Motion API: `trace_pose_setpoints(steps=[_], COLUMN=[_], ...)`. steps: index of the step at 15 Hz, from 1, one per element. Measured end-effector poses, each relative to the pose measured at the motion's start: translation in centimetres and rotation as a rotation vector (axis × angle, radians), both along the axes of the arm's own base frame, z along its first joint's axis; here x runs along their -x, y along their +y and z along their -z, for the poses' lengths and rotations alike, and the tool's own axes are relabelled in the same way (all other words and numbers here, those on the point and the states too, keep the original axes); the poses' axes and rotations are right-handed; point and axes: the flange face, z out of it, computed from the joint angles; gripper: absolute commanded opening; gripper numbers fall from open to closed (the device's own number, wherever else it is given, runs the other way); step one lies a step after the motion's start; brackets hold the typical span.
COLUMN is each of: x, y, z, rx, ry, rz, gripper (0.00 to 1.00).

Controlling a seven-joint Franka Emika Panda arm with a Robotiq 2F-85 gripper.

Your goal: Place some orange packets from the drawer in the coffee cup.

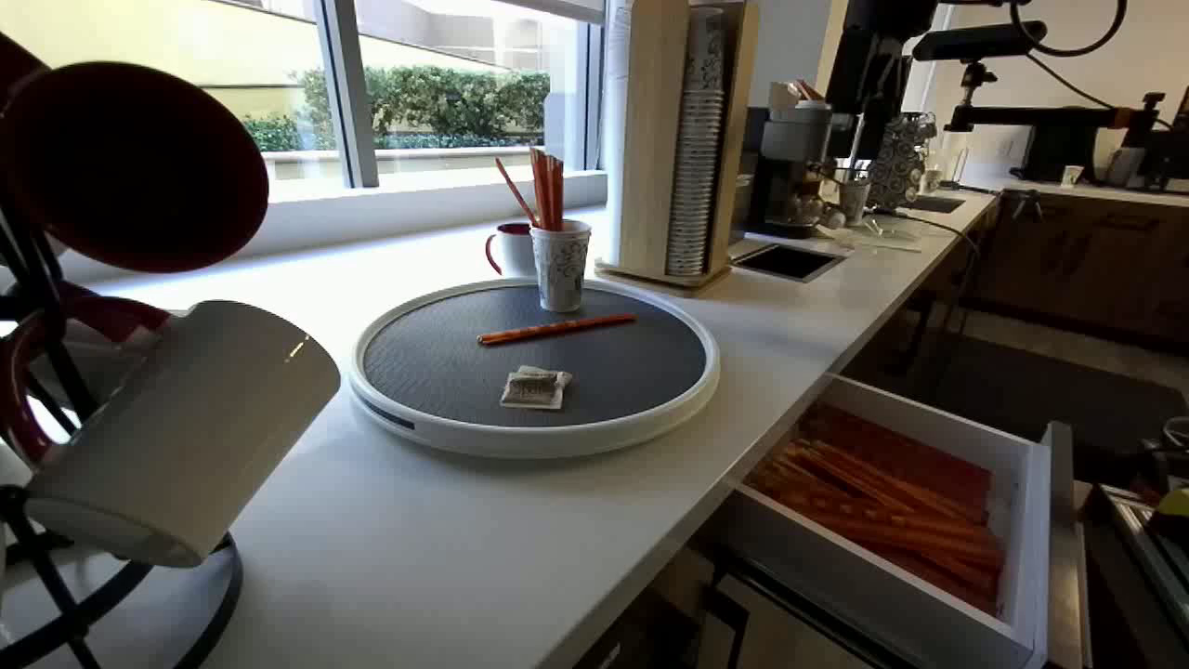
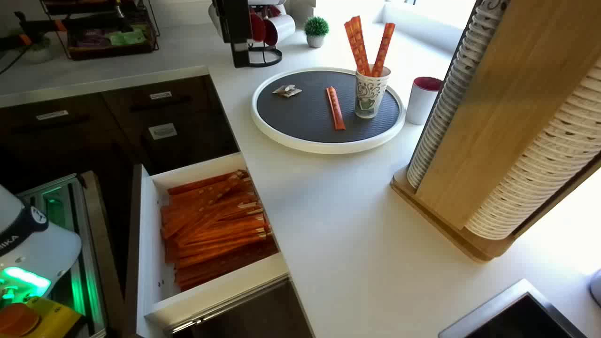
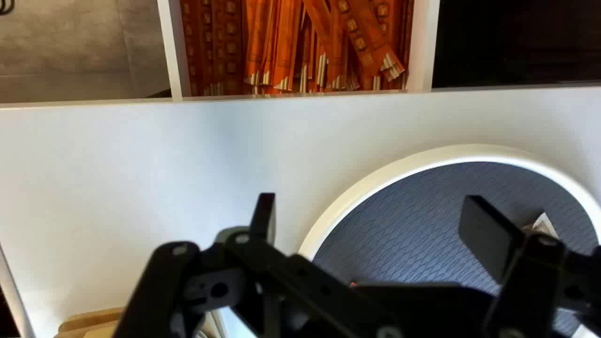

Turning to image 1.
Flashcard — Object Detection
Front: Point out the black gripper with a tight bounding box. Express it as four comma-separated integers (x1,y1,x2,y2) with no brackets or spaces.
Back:
825,0,939,124

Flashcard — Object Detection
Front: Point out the grey window frame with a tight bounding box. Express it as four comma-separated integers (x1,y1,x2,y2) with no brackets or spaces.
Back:
0,0,611,255

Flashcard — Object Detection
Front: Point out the white open drawer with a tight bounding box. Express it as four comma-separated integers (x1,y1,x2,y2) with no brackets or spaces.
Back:
711,373,1094,669

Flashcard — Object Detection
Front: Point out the patterned paper coffee cup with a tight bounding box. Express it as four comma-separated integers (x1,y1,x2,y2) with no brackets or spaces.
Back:
533,216,596,316

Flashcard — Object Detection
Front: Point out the white mug red interior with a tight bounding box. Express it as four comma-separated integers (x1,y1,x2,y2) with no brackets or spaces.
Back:
479,218,538,279
22,299,346,569
0,279,171,469

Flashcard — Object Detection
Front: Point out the black square counter inset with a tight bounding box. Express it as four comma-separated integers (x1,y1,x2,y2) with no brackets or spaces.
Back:
730,238,850,290

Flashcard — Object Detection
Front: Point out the round white tray grey mat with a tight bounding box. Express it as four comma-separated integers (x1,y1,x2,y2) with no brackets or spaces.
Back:
341,275,725,464

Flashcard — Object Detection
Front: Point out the grey metal cart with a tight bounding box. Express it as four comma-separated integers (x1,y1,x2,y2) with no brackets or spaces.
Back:
1081,414,1189,669

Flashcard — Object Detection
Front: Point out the silver metal appliance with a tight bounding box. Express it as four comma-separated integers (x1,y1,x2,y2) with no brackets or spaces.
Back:
850,109,939,216

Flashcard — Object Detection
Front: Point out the black camera bar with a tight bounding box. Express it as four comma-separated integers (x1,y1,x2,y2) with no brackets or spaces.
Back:
909,19,1053,68

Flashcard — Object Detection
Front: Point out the dark red round object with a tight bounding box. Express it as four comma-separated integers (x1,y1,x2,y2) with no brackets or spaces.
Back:
0,58,271,275

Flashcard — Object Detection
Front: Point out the stack of grey ribbed lids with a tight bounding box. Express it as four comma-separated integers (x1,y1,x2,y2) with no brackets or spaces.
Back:
664,4,731,279

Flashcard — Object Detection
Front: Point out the black metal mug rack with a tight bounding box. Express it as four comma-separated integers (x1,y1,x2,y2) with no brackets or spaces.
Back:
0,210,249,669

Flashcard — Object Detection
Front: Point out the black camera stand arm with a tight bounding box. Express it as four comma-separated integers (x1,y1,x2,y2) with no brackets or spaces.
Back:
944,56,1125,186

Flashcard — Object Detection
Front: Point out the green hedge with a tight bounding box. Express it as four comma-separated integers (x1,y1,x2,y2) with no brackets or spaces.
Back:
239,68,554,156

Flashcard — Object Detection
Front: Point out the pile of orange stick packets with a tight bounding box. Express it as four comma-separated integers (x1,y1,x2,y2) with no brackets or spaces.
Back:
748,402,1012,617

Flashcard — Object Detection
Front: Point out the dark wood cabinet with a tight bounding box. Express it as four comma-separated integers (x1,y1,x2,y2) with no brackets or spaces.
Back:
970,189,1189,358

